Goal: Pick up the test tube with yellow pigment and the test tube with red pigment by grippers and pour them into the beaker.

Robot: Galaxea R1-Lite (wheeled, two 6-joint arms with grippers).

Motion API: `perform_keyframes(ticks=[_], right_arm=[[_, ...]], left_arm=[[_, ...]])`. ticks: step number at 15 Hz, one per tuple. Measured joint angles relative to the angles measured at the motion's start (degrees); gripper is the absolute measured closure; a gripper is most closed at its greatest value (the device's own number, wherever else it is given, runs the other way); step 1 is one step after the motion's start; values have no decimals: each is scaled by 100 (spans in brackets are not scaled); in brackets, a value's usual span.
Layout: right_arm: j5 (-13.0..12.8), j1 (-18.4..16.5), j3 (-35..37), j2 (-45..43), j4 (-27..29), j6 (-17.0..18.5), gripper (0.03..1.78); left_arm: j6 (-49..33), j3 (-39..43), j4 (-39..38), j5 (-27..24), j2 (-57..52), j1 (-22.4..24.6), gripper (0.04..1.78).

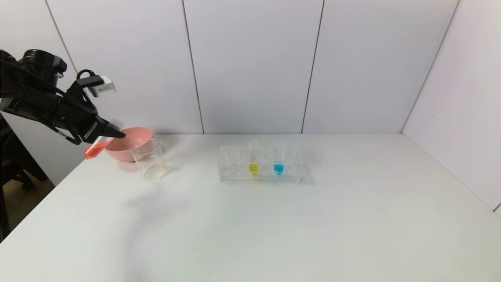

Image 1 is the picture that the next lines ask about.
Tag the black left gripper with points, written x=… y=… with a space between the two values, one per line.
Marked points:
x=92 y=130

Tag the clear acrylic test tube rack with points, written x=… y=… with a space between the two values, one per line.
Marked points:
x=235 y=172

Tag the clear glass beaker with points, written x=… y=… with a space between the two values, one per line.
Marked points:
x=152 y=164

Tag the pink bowl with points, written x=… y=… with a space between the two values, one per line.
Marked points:
x=125 y=150

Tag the test tube with yellow pigment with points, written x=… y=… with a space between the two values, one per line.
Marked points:
x=253 y=168

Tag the test tube with red pigment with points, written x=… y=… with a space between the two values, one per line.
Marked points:
x=94 y=150

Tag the test tube with blue pigment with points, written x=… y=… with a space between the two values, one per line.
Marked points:
x=278 y=168

